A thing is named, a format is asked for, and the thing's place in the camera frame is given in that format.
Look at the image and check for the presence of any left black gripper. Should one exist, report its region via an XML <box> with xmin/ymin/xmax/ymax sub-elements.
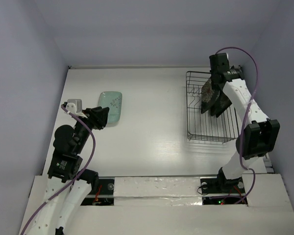
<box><xmin>75</xmin><ymin>106</ymin><xmax>109</xmax><ymax>153</ymax></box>

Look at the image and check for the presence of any light green rectangular plate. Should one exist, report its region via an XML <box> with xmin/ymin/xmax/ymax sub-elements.
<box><xmin>98</xmin><ymin>91</ymin><xmax>123</xmax><ymax>127</ymax></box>

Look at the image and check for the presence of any black floral square plate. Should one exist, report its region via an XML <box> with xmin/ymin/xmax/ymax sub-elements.
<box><xmin>201</xmin><ymin>78</ymin><xmax>221</xmax><ymax>114</ymax></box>

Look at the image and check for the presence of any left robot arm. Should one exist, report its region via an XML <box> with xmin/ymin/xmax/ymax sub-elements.
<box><xmin>21</xmin><ymin>102</ymin><xmax>109</xmax><ymax>235</ymax></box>

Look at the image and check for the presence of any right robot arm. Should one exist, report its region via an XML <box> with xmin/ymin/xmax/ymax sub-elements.
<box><xmin>208</xmin><ymin>53</ymin><xmax>280</xmax><ymax>193</ymax></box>

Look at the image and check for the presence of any white foam front panel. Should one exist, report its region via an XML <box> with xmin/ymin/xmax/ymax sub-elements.
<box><xmin>19</xmin><ymin>173</ymin><xmax>294</xmax><ymax>235</ymax></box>

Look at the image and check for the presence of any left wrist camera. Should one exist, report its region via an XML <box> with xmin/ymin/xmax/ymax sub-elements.
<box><xmin>65</xmin><ymin>99</ymin><xmax>83</xmax><ymax>116</ymax></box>

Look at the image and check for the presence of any black wire dish rack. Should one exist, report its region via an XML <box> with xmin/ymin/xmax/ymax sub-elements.
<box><xmin>186</xmin><ymin>70</ymin><xmax>240</xmax><ymax>143</ymax></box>

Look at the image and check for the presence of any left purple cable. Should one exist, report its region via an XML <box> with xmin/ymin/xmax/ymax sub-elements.
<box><xmin>19</xmin><ymin>103</ymin><xmax>97</xmax><ymax>235</ymax></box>

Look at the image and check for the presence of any purple cable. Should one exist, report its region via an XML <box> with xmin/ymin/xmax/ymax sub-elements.
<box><xmin>19</xmin><ymin>103</ymin><xmax>97</xmax><ymax>235</ymax></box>
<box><xmin>216</xmin><ymin>47</ymin><xmax>258</xmax><ymax>205</ymax></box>

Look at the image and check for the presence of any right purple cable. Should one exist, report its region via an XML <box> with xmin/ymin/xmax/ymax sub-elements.
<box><xmin>216</xmin><ymin>47</ymin><xmax>258</xmax><ymax>205</ymax></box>

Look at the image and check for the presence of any aluminium side rail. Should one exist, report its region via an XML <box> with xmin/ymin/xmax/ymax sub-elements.
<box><xmin>235</xmin><ymin>65</ymin><xmax>274</xmax><ymax>174</ymax></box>

